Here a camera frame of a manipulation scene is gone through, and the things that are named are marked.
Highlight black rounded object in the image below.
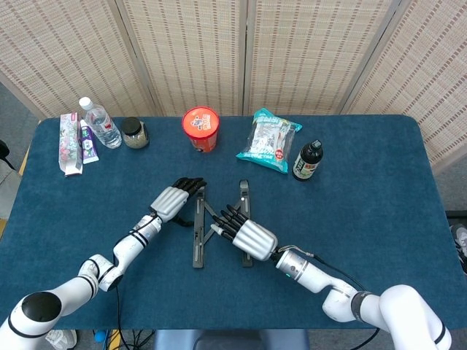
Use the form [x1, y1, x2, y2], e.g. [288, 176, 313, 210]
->
[0, 139, 18, 171]

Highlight teal snack bag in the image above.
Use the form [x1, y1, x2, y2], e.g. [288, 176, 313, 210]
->
[235, 107, 304, 175]

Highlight pink floral toothpaste box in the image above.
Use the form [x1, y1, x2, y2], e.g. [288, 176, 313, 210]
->
[58, 112, 84, 177]

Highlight white sneaker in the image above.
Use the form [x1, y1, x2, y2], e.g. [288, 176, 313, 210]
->
[45, 329, 79, 350]

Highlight blue chair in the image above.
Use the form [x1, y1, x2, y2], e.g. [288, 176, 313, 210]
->
[152, 329, 310, 350]

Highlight black floor cables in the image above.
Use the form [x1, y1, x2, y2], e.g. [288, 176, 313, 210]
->
[120, 329, 156, 349]

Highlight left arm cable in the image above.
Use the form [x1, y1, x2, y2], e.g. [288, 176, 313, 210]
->
[112, 218, 161, 350]

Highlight bamboo folding screen panel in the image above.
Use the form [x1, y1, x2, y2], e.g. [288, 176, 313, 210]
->
[341, 0, 467, 175]
[243, 0, 397, 117]
[115, 0, 249, 117]
[0, 0, 158, 120]

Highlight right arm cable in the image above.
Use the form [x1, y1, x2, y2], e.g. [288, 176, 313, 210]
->
[280, 244, 382, 342]

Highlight glass jar with black lid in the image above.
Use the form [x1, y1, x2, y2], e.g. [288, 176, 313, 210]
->
[120, 117, 150, 150]

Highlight clear plastic water bottle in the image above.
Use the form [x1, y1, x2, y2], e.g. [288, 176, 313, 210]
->
[78, 96, 123, 149]

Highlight orange instant noodle cup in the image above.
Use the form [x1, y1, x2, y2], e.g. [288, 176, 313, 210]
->
[181, 106, 220, 153]

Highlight purple white toothpaste tube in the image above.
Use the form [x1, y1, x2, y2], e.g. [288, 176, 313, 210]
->
[79, 119, 100, 165]

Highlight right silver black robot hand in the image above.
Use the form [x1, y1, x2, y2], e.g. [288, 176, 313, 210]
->
[210, 205, 279, 261]

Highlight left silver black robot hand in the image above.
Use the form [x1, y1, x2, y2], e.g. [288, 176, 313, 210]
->
[149, 176, 208, 228]

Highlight grey sneaker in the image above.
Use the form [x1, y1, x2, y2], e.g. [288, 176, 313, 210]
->
[449, 222, 467, 274]

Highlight dark tea bottle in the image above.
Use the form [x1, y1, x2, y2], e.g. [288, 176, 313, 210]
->
[292, 139, 325, 183]

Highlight black folding stand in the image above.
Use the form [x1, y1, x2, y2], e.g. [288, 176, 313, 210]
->
[192, 179, 255, 270]

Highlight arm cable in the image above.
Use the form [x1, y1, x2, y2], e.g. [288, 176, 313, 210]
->
[112, 218, 161, 350]
[280, 244, 382, 342]

